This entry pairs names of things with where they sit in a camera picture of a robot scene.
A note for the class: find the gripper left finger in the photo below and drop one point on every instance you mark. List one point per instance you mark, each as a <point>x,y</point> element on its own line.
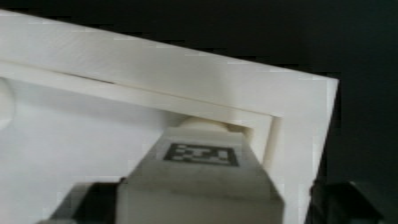
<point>62,215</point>

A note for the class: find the white U-shaped fence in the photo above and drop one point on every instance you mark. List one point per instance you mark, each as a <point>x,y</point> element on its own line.
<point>129,70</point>

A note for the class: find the white square tabletop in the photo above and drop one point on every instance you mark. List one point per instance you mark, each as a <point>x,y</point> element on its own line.
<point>74,142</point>

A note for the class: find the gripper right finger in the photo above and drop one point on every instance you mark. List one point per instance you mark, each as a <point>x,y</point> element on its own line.
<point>366,209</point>

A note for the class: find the white leg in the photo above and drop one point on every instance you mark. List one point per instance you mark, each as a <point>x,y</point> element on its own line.
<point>199,183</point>

